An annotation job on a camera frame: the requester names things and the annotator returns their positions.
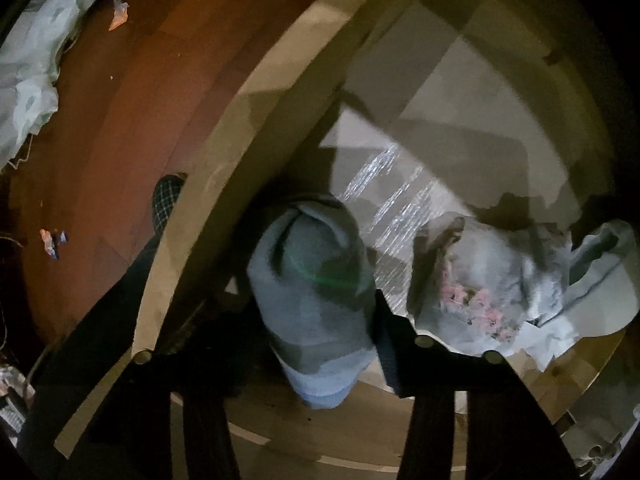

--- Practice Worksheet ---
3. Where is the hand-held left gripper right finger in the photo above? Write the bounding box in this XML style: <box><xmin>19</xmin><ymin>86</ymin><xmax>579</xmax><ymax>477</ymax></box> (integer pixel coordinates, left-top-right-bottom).
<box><xmin>372</xmin><ymin>291</ymin><xmax>576</xmax><ymax>480</ymax></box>

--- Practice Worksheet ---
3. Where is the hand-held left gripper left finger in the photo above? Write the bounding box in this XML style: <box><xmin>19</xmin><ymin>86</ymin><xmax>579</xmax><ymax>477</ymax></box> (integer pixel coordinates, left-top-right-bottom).
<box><xmin>90</xmin><ymin>300</ymin><xmax>281</xmax><ymax>480</ymax></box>

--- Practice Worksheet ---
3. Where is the light blue sock pair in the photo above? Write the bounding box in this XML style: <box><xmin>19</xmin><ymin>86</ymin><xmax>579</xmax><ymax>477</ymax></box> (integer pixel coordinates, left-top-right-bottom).
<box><xmin>247</xmin><ymin>192</ymin><xmax>378</xmax><ymax>411</ymax></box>

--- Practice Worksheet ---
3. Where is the white floral underwear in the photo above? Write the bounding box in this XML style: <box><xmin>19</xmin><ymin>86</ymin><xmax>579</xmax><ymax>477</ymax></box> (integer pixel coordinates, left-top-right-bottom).
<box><xmin>407</xmin><ymin>212</ymin><xmax>573</xmax><ymax>361</ymax></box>

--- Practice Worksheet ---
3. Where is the white garment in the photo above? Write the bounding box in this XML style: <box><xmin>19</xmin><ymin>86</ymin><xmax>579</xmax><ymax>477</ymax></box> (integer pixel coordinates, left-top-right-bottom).
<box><xmin>520</xmin><ymin>219</ymin><xmax>640</xmax><ymax>373</ymax></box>

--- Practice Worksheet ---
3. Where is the wooden drawer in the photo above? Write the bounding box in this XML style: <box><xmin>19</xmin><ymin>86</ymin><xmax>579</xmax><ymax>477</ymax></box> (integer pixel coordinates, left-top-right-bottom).
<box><xmin>52</xmin><ymin>0</ymin><xmax>633</xmax><ymax>473</ymax></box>

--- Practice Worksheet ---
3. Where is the person's leg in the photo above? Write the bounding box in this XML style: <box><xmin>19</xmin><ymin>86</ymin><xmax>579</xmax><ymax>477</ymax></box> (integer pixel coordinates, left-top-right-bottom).
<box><xmin>20</xmin><ymin>230</ymin><xmax>166</xmax><ymax>411</ymax></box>

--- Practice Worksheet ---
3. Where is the clear plastic film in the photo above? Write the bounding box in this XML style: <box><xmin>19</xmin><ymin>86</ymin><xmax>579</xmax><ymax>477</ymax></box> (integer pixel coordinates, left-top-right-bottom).
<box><xmin>330</xmin><ymin>142</ymin><xmax>441</xmax><ymax>316</ymax></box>

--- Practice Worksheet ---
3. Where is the plaid slipper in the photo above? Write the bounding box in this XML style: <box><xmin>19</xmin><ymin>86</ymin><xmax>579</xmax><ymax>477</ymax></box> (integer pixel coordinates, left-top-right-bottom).
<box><xmin>151</xmin><ymin>172</ymin><xmax>189</xmax><ymax>236</ymax></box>

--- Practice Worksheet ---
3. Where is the orange blue wrapper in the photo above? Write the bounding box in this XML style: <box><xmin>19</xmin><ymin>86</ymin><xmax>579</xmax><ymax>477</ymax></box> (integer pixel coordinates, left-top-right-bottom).
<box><xmin>40</xmin><ymin>229</ymin><xmax>69</xmax><ymax>261</ymax></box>

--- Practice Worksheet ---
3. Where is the white plastic sheet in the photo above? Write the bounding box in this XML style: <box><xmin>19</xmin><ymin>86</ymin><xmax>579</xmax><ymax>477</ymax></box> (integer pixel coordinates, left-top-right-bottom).
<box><xmin>0</xmin><ymin>0</ymin><xmax>98</xmax><ymax>168</ymax></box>

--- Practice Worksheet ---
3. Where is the small orange wrapper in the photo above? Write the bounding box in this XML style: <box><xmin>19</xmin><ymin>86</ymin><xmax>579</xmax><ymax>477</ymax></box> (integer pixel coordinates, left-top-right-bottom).
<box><xmin>109</xmin><ymin>0</ymin><xmax>130</xmax><ymax>32</ymax></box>

